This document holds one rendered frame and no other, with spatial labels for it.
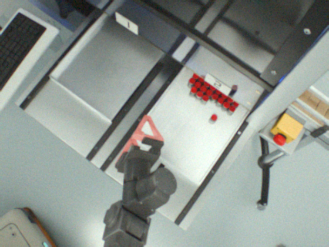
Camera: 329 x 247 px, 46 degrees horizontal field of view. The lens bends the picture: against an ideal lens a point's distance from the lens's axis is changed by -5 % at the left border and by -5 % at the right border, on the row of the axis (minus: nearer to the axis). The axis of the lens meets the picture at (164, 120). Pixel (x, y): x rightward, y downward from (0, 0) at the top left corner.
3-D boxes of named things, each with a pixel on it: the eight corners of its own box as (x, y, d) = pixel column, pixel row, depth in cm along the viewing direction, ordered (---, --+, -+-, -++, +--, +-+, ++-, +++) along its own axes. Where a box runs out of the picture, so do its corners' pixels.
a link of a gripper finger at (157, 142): (165, 113, 91) (164, 149, 85) (153, 131, 96) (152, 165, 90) (136, 106, 89) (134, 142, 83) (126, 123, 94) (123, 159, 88)
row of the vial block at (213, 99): (189, 81, 137) (191, 76, 132) (234, 112, 135) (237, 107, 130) (185, 86, 136) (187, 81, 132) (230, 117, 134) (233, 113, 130)
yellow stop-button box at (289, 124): (280, 113, 127) (288, 107, 120) (298, 126, 127) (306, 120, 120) (268, 132, 126) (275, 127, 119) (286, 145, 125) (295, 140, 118)
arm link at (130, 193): (115, 212, 82) (137, 220, 85) (135, 202, 78) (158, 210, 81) (117, 183, 87) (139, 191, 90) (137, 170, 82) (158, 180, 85)
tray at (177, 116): (191, 59, 139) (192, 54, 136) (254, 102, 136) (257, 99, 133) (131, 137, 131) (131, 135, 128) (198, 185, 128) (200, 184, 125)
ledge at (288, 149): (278, 102, 139) (280, 100, 137) (308, 124, 137) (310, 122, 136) (258, 134, 135) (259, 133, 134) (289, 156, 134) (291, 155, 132)
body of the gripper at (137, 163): (160, 149, 87) (160, 179, 83) (143, 170, 95) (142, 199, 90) (131, 142, 85) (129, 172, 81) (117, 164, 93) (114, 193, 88)
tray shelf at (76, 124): (102, 3, 145) (101, 0, 143) (265, 112, 138) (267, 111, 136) (15, 104, 134) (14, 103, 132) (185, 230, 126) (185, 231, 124)
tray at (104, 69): (113, 7, 143) (112, 2, 139) (172, 46, 140) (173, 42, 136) (50, 79, 135) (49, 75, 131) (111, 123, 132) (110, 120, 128)
